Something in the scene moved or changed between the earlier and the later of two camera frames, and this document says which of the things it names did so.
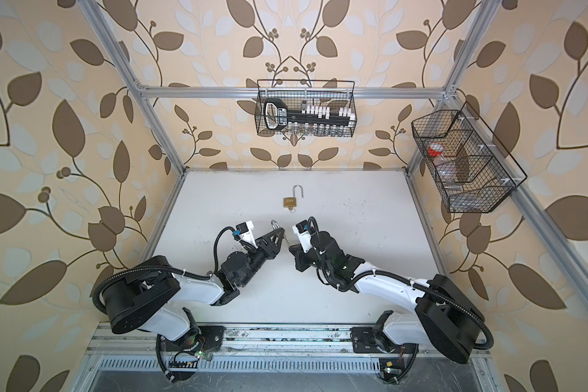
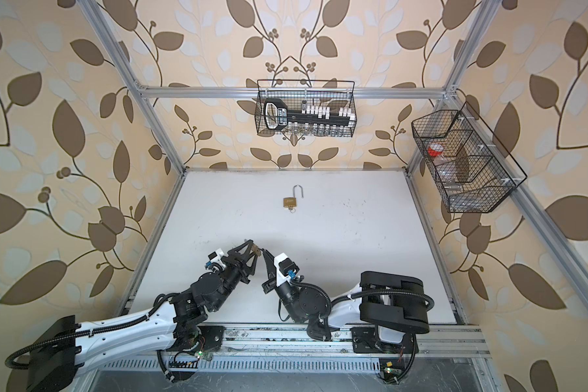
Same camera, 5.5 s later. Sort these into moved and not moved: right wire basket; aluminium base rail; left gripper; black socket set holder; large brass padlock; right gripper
Moved: right gripper; left gripper
Not moved: black socket set holder; right wire basket; large brass padlock; aluminium base rail
